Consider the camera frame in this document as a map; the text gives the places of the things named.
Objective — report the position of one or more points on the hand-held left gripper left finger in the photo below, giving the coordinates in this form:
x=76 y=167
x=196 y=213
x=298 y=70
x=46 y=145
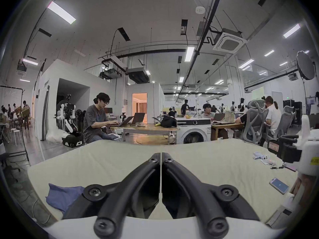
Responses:
x=139 y=183

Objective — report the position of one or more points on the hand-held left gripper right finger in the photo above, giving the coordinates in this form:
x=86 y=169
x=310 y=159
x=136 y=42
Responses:
x=184 y=183

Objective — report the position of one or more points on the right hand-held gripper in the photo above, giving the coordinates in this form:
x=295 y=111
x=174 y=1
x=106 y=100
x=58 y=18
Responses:
x=309 y=148

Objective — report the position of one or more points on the person's right hand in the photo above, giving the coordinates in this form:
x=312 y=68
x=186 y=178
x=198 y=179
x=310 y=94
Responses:
x=297 y=184

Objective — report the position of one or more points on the pink smartphone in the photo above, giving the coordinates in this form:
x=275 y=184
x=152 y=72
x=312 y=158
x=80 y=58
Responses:
x=289 y=167

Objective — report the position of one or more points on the grey office chair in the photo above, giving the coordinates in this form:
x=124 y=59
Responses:
x=282 y=123
x=254 y=123

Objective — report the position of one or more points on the smartphone with lit screen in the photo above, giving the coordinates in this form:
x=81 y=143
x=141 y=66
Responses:
x=279 y=185

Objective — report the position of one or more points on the blue white striped pack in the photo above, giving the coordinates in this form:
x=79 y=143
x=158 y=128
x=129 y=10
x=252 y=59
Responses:
x=261 y=155

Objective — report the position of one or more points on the white washing machine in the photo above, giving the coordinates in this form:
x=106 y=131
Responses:
x=193 y=132

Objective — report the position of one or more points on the wooden table with laptops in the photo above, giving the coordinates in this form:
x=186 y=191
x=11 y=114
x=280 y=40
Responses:
x=149 y=128

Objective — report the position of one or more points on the wooden table with bag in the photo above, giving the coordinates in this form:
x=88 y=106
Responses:
x=225 y=126

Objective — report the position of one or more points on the dark blue garment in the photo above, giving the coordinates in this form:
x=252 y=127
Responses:
x=63 y=195

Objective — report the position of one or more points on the round studio lamp on stand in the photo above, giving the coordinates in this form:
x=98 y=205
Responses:
x=306 y=66

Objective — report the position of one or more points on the white robot on black base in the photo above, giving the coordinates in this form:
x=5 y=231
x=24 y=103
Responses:
x=69 y=123

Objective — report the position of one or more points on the white round stool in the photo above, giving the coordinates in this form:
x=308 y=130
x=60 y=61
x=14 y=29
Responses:
x=16 y=136

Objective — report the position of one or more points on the group of people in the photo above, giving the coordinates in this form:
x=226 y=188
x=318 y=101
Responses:
x=17 y=112

